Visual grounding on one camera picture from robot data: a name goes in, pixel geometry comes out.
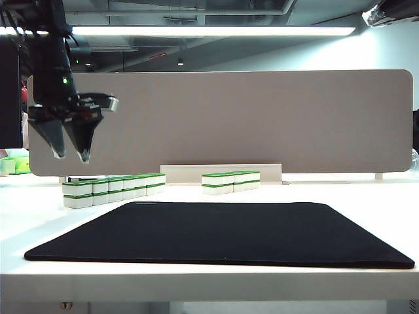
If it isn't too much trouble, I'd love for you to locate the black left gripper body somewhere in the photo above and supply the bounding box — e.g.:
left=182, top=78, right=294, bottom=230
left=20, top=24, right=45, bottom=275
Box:
left=27, top=92, right=109, bottom=124

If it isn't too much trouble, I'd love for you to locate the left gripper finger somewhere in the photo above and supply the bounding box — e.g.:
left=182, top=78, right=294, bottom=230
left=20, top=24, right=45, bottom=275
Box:
left=27, top=117, right=67, bottom=160
left=63, top=112, right=101, bottom=164

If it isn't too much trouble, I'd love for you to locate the person behind divider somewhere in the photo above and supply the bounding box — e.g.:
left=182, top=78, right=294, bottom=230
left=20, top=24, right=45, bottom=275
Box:
left=20, top=77, right=31, bottom=150

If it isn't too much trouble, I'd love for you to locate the bright green carton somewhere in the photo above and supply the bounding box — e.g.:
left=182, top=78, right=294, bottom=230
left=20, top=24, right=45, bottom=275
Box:
left=13, top=156, right=31, bottom=175

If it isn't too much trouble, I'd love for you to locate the black cabinet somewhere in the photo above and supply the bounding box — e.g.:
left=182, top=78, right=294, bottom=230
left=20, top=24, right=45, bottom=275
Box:
left=0, top=35, right=33, bottom=150

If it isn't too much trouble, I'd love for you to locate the green white carton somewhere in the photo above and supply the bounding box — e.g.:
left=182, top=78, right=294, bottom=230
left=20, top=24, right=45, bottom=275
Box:
left=1, top=157, right=16, bottom=176

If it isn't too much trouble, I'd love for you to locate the white ceiling pipe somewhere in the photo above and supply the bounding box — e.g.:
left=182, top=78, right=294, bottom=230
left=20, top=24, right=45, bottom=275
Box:
left=65, top=0, right=295, bottom=19

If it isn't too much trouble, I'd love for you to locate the grey fabric desk divider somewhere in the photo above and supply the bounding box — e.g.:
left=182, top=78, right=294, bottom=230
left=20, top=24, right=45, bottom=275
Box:
left=26, top=68, right=414, bottom=177

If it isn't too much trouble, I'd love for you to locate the black fabric desk mat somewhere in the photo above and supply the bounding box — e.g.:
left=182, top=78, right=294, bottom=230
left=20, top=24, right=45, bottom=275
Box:
left=24, top=201, right=416, bottom=271

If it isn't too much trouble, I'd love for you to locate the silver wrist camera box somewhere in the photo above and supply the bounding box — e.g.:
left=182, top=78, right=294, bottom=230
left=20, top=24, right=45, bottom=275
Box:
left=98, top=94, right=120, bottom=113

